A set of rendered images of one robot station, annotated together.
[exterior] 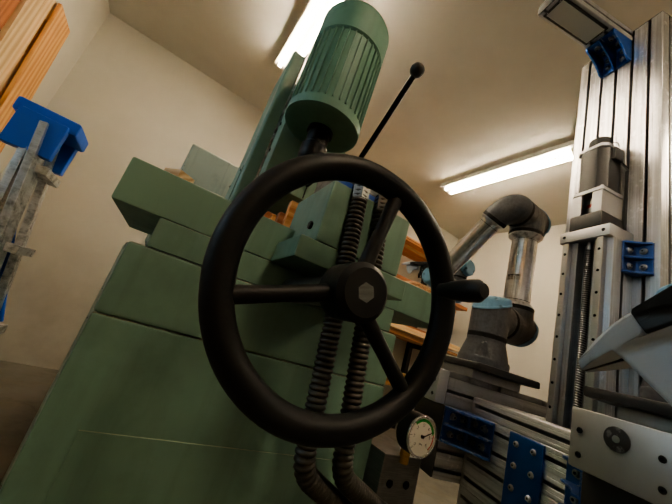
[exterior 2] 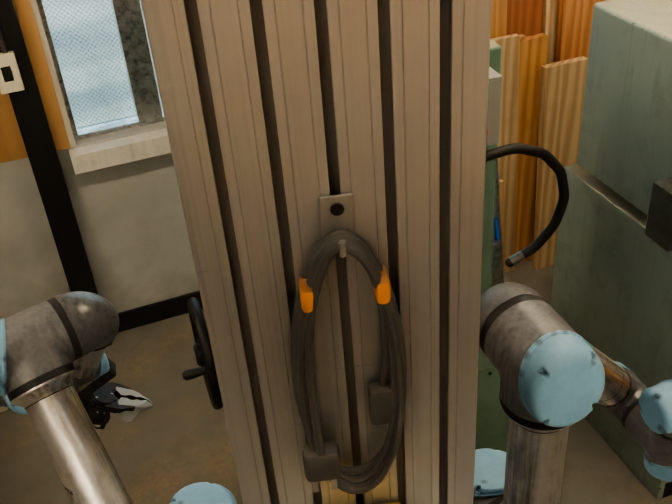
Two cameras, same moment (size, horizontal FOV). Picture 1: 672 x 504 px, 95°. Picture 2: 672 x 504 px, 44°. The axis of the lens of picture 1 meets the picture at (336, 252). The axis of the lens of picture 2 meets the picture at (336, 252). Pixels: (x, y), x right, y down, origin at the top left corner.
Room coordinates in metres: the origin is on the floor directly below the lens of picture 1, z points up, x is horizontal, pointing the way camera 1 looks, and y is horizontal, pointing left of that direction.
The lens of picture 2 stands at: (0.95, -1.55, 2.20)
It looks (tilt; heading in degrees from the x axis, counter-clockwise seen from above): 35 degrees down; 100
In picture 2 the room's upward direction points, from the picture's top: 5 degrees counter-clockwise
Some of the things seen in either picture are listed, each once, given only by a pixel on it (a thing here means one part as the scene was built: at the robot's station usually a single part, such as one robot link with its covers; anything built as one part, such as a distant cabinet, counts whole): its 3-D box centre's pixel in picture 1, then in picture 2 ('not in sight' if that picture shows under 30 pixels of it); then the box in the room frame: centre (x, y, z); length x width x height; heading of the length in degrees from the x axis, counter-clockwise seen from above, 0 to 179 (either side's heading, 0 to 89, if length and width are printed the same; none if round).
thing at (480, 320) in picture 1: (491, 315); (487, 492); (1.00, -0.56, 0.98); 0.13 x 0.12 x 0.14; 118
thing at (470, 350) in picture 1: (484, 350); not in sight; (1.00, -0.55, 0.87); 0.15 x 0.15 x 0.10
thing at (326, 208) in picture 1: (343, 236); not in sight; (0.47, 0.00, 0.91); 0.15 x 0.14 x 0.09; 115
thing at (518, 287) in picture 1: (520, 270); (533, 464); (1.06, -0.67, 1.19); 0.15 x 0.12 x 0.55; 118
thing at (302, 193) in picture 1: (294, 197); not in sight; (0.64, 0.12, 1.03); 0.14 x 0.07 x 0.09; 25
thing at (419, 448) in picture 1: (413, 438); not in sight; (0.54, -0.21, 0.65); 0.06 x 0.04 x 0.08; 115
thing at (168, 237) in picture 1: (272, 284); not in sight; (0.57, 0.09, 0.82); 0.40 x 0.21 x 0.04; 115
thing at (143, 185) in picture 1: (312, 266); not in sight; (0.54, 0.03, 0.87); 0.61 x 0.30 x 0.06; 115
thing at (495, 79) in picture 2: not in sight; (474, 110); (0.97, 0.13, 1.40); 0.10 x 0.06 x 0.16; 25
